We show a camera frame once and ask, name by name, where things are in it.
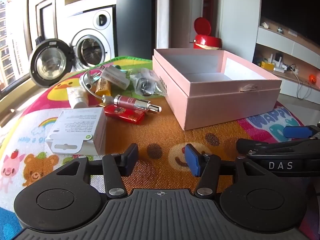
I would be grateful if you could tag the black television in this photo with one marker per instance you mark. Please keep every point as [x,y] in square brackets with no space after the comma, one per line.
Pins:
[292,5]

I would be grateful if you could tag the pink cardboard box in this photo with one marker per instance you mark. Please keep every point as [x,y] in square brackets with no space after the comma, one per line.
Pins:
[225,105]

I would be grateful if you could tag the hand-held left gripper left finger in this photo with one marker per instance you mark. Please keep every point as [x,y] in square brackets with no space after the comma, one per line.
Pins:
[131,158]

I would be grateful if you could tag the red pedal bin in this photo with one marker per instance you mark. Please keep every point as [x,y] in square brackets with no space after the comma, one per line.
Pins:
[207,41]

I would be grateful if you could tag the silver washing machine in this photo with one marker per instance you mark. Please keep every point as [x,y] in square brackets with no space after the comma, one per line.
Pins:
[102,37]

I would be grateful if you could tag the white panelled door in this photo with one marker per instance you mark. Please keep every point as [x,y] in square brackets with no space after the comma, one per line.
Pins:
[46,20]

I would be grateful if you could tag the small orange toy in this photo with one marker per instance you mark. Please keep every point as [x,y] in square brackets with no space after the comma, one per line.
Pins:
[312,78]

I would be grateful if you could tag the red perfume bottle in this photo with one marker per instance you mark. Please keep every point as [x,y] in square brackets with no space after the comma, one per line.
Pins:
[127,101]

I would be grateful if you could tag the white router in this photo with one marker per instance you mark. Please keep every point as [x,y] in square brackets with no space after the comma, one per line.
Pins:
[278,59]

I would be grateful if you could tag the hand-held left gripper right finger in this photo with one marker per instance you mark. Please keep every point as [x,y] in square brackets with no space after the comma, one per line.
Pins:
[193,161]

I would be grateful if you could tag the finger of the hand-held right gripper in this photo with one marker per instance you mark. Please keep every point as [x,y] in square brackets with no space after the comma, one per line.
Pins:
[296,131]
[265,146]

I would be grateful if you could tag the window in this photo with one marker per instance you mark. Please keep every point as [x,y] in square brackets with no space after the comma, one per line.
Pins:
[10,42]

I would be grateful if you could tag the white wall shelf unit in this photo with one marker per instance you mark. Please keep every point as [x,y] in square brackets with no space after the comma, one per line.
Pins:
[280,42]

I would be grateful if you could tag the yellow liquid bottle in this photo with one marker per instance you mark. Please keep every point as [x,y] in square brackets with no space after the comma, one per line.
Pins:
[103,87]

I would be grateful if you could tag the white cream tube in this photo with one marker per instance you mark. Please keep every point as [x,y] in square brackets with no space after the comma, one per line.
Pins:
[77,96]

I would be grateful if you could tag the small white box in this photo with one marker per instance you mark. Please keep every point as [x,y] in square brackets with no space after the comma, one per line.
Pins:
[116,77]

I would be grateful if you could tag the white packaging box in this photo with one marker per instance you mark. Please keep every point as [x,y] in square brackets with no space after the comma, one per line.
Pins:
[75,125]

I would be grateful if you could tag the colourful cartoon play mat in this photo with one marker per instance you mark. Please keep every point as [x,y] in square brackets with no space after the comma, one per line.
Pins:
[162,135]

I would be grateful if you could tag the flat red box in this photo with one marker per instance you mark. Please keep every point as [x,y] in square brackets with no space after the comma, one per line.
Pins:
[125,117]

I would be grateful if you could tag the clear plastic bag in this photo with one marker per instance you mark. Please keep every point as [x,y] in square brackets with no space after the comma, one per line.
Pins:
[146,83]

